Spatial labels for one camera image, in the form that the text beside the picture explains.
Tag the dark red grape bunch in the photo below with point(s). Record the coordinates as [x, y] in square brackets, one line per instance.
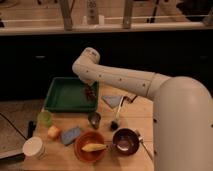
[89, 93]

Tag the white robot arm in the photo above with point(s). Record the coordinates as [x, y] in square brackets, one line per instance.
[182, 111]

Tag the green plastic tray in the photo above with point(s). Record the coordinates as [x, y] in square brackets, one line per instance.
[67, 94]

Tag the grey folded cloth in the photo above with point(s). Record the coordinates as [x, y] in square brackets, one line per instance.
[111, 100]

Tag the small metal cup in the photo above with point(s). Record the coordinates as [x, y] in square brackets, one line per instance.
[94, 119]

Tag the wooden table board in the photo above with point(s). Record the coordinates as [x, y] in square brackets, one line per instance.
[136, 116]

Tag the orange bowl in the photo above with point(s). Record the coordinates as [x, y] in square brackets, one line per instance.
[86, 138]

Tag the dark purple bowl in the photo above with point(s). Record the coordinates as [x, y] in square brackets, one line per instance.
[125, 141]

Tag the metal spoon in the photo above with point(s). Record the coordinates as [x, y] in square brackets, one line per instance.
[141, 140]

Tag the blue sponge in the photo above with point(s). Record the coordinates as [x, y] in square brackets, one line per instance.
[69, 136]

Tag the green plastic cup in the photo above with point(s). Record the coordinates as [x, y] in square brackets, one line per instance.
[44, 118]

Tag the yellow apple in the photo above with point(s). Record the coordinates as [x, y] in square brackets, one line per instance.
[53, 132]

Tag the black tool at table edge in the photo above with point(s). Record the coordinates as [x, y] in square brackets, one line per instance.
[31, 129]

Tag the white paper cup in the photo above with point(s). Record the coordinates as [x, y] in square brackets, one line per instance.
[33, 147]

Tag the white handled dish brush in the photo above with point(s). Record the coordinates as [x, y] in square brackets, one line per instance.
[115, 122]

